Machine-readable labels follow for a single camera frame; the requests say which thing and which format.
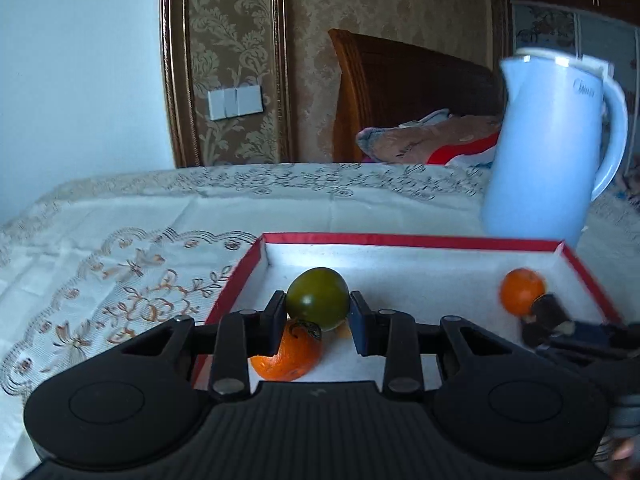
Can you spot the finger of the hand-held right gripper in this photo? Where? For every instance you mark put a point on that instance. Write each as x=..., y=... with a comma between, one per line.
x=575, y=351
x=595, y=332

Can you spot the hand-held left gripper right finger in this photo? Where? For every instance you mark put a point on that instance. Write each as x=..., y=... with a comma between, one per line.
x=357, y=327

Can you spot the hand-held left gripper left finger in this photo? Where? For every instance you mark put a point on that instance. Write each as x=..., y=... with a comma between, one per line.
x=277, y=317

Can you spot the green tomato with stem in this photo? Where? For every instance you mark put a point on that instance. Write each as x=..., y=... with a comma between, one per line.
x=317, y=295

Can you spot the red shallow cardboard box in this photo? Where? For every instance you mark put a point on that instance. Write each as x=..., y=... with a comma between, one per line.
x=400, y=241

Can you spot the person's right hand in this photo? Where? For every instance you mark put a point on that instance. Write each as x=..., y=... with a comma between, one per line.
x=627, y=449

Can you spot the light blue electric kettle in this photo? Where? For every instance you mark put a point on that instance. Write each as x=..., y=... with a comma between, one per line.
x=540, y=160

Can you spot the colourful striped blanket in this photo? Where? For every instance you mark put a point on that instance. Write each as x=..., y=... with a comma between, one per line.
x=452, y=155

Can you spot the brown wooden headboard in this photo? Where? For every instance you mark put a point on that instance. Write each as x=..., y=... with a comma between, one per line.
x=400, y=85

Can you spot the wardrobe with sliding doors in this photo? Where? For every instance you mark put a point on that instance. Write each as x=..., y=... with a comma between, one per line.
x=545, y=25

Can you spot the white wall switch panel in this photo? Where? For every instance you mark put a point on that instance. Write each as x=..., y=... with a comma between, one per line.
x=235, y=102

